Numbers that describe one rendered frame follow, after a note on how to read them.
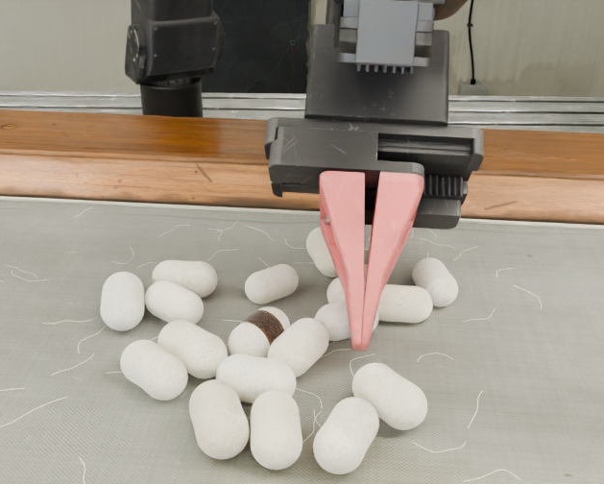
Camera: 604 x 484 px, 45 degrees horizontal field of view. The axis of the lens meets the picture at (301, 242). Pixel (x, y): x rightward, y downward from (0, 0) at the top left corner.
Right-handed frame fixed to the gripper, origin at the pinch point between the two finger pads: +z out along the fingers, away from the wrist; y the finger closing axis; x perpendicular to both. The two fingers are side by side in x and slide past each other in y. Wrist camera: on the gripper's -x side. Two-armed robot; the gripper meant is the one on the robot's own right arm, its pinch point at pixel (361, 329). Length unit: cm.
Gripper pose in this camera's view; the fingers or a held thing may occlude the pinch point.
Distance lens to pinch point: 34.0
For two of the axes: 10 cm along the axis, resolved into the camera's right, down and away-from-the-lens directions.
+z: -0.8, 9.4, -3.4
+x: 0.3, 3.4, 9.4
